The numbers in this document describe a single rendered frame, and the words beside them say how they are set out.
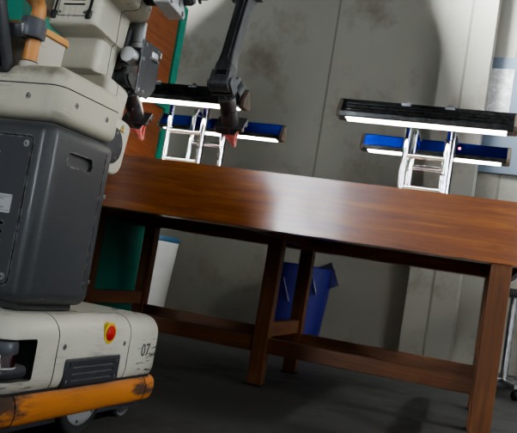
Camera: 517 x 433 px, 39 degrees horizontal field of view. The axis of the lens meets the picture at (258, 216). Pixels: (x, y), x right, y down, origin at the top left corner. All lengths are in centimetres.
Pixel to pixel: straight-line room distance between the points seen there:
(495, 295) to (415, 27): 311
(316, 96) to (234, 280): 139
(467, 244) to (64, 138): 120
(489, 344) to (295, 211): 70
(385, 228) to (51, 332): 108
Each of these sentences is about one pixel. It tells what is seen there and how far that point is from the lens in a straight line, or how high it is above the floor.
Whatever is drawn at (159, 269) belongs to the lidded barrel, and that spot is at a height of 35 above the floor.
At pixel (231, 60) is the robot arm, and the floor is 110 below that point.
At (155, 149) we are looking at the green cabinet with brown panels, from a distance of 389.
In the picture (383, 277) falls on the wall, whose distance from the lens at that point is 476.
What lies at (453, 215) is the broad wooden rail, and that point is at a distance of 223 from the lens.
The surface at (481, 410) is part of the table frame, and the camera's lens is 224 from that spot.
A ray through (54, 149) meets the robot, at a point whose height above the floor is 63.
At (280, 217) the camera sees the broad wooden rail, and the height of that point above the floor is 62.
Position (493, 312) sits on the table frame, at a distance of 222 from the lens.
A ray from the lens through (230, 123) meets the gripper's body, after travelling 242.
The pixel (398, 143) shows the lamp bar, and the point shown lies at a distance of 316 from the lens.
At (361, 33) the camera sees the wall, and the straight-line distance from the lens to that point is 514.
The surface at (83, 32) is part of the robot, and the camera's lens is 210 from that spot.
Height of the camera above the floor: 44
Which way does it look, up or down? 4 degrees up
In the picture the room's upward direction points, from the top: 9 degrees clockwise
